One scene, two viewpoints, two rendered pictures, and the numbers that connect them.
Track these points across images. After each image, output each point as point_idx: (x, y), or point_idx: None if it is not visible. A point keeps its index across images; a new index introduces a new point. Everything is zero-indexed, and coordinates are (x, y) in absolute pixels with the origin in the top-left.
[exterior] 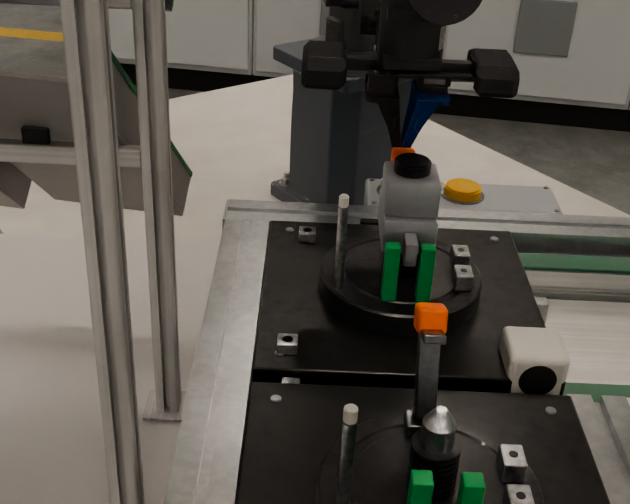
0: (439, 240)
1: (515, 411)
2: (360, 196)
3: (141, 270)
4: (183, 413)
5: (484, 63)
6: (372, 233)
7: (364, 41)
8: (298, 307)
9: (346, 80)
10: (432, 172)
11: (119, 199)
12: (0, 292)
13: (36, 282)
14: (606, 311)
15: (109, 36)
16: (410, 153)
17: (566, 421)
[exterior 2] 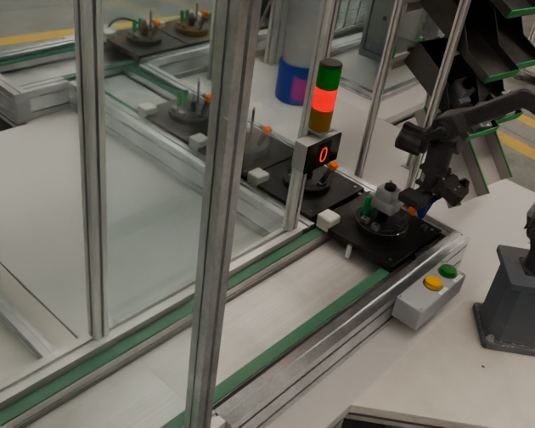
0: (399, 249)
1: (316, 207)
2: (483, 306)
3: (478, 254)
4: (365, 181)
5: (410, 188)
6: (416, 241)
7: (526, 256)
8: None
9: (498, 244)
10: (385, 190)
11: (372, 113)
12: (483, 227)
13: (485, 234)
14: (346, 287)
15: (380, 82)
16: (395, 187)
17: (305, 210)
